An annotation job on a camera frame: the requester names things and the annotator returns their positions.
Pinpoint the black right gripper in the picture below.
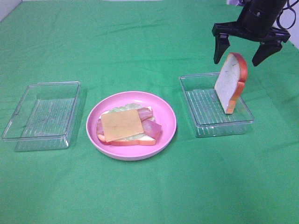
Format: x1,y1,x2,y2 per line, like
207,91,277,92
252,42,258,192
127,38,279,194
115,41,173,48
212,0,291,66

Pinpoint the toast bread slice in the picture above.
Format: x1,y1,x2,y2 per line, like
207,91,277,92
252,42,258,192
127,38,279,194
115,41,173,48
97,106,157,147
214,52,248,114

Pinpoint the bacon strip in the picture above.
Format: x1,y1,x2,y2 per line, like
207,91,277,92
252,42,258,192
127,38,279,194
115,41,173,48
96,107,153,135
142,119,162,139

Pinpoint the green lettuce leaf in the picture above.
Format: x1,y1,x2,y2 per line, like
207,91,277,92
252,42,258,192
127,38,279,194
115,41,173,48
103,103,155,143

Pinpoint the yellow cheese slice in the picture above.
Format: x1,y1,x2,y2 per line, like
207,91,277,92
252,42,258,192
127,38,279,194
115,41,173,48
101,109,144,142

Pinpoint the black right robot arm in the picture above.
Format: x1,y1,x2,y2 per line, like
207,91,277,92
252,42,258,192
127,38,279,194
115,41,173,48
212,0,291,66

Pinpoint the right clear plastic tray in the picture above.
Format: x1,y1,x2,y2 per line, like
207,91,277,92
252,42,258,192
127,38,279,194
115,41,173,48
179,72,254,138

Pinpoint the clear plastic tray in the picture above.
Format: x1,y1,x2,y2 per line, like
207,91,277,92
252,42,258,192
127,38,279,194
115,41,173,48
179,72,254,138
1,81,81,152

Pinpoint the pink plate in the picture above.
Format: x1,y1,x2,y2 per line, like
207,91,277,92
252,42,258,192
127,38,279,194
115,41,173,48
86,91,177,161

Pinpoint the green tablecloth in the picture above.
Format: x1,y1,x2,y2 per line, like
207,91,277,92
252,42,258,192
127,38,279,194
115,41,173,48
0,0,299,224

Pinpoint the left clear plastic tray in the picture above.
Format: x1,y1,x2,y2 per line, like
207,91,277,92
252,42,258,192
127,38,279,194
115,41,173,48
1,81,81,152

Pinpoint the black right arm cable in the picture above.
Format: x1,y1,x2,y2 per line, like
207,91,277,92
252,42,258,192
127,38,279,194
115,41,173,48
277,0,297,30

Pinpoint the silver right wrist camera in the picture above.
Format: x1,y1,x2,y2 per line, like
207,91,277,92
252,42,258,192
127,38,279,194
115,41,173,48
226,0,247,6

